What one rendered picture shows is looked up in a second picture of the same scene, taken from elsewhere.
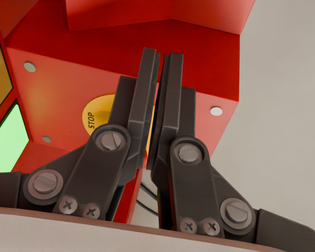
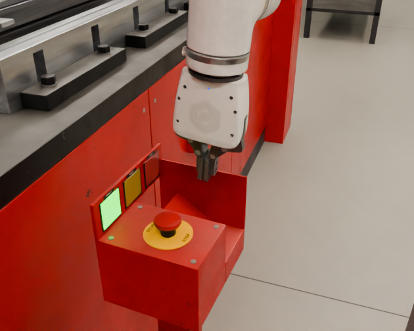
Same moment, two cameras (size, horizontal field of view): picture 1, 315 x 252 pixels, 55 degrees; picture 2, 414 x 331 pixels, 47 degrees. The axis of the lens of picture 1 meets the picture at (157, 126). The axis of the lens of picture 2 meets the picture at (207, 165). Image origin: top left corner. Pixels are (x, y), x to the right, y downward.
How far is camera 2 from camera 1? 0.76 m
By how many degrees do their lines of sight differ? 107
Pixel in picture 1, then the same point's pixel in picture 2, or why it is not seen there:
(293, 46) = not seen: outside the picture
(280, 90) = not seen: outside the picture
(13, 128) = (115, 211)
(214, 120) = (214, 231)
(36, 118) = (117, 226)
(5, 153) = (110, 205)
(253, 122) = not seen: outside the picture
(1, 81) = (131, 197)
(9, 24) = (41, 318)
